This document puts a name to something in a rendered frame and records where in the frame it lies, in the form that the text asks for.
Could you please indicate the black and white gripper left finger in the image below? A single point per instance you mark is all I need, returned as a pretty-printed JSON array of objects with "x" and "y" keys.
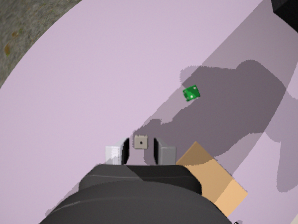
[{"x": 118, "y": 153}]

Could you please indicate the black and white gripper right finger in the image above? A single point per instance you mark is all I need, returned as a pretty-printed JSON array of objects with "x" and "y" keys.
[{"x": 164, "y": 154}]

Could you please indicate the tan flat mat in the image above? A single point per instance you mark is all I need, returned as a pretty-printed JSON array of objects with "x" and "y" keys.
[{"x": 217, "y": 185}]

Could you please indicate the green die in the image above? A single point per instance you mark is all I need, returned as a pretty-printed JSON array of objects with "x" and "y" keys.
[{"x": 191, "y": 93}]

